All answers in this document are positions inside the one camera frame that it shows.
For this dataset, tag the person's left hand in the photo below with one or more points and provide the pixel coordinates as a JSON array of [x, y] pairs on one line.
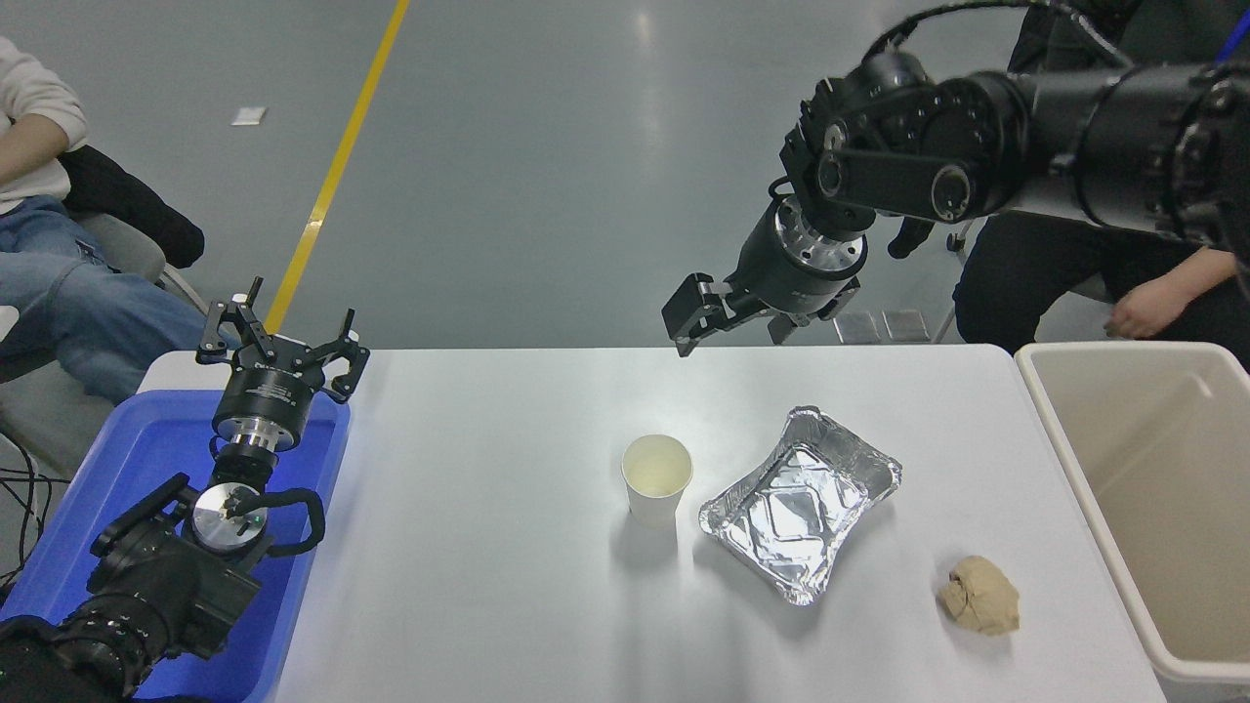
[[1147, 310]]

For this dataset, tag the person's forearm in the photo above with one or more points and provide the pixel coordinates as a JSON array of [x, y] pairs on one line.
[[34, 151]]

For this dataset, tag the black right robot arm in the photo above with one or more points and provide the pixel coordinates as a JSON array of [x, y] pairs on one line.
[[1074, 117]]

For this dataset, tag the grey metal floor plate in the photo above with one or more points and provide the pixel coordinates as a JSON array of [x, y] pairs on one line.
[[905, 325], [859, 329]]

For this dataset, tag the large pale plastic bin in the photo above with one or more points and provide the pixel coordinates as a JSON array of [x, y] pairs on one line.
[[1152, 469]]

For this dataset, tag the metal-legged wheeled chair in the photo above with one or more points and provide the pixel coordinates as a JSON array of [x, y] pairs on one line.
[[955, 241]]

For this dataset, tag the blue plastic tray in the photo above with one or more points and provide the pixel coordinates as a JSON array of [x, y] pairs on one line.
[[137, 439]]

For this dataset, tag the person's left forearm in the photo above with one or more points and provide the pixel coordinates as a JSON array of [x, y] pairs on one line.
[[1206, 268]]

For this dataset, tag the crumpled tan paper ball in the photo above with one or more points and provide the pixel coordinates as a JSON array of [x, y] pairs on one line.
[[981, 598]]

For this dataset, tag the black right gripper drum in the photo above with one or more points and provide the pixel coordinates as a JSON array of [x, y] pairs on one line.
[[781, 278]]

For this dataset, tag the silver foil tray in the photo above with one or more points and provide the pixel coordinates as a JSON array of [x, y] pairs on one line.
[[796, 508]]

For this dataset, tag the person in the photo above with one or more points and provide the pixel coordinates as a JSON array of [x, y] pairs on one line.
[[1035, 283], [59, 303]]

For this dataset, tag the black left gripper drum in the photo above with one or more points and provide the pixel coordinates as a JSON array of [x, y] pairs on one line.
[[269, 395]]

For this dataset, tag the white paper cup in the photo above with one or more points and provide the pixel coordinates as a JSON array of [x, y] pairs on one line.
[[656, 506]]

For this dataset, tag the white paper scrap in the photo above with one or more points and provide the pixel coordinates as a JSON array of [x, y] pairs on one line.
[[249, 116]]

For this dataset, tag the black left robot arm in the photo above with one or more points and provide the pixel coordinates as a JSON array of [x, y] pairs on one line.
[[166, 586]]

